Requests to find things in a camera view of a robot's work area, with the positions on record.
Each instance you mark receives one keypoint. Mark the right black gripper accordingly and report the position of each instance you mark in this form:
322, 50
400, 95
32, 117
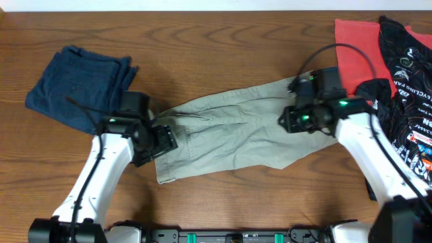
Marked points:
289, 119

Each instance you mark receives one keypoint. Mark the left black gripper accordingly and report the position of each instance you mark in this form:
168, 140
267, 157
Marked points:
163, 142

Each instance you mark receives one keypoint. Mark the khaki green shorts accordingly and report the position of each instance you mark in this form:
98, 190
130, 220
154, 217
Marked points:
234, 129

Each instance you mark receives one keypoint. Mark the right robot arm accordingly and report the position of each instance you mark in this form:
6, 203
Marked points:
403, 198

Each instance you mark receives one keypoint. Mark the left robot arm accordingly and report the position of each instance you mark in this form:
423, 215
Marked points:
81, 216

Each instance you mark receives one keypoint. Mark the red orange t-shirt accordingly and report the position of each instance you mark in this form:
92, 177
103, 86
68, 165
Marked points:
353, 68

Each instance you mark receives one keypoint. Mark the folded navy blue garment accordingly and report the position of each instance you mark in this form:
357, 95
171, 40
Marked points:
92, 80

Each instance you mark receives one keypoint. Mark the black printed cycling jersey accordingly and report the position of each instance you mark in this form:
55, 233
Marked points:
405, 116

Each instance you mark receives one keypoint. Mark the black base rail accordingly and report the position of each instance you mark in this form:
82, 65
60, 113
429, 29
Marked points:
236, 236

